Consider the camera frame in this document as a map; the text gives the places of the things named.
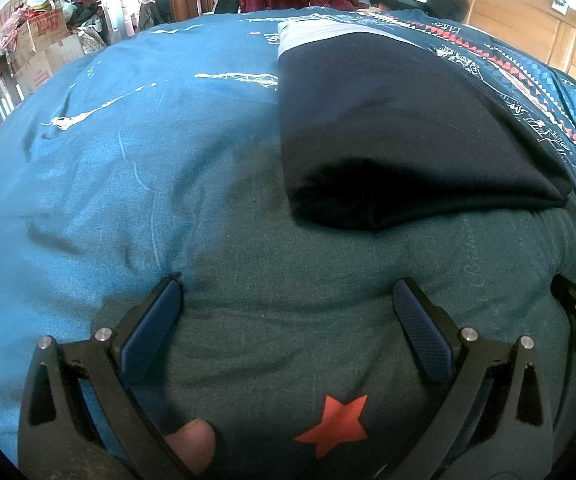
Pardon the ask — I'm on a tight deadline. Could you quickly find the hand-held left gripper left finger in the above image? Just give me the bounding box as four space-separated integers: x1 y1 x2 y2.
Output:
17 272 219 480

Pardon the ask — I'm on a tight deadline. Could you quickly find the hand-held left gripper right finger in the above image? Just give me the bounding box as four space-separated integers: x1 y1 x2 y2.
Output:
373 276 556 480

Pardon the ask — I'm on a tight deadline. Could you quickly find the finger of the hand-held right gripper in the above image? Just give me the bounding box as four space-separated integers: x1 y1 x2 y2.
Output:
550 272 576 313

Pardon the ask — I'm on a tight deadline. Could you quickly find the dark garment with white lining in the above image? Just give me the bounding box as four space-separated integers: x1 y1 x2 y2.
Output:
275 20 574 233

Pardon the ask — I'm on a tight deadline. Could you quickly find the person's left hand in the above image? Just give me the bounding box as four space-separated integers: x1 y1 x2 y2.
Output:
163 419 217 476

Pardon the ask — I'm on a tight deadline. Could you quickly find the blue printed blanket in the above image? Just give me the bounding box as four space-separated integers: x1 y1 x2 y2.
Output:
0 5 576 480

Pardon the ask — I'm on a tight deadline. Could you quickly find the large cardboard box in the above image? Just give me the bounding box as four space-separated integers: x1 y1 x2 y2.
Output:
10 35 86 96

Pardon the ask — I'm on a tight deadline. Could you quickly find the red printed cardboard box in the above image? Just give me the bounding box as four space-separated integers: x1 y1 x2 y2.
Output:
15 7 71 61

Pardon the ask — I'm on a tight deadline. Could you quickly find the metal door frame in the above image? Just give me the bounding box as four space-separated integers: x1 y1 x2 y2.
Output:
95 0 129 46

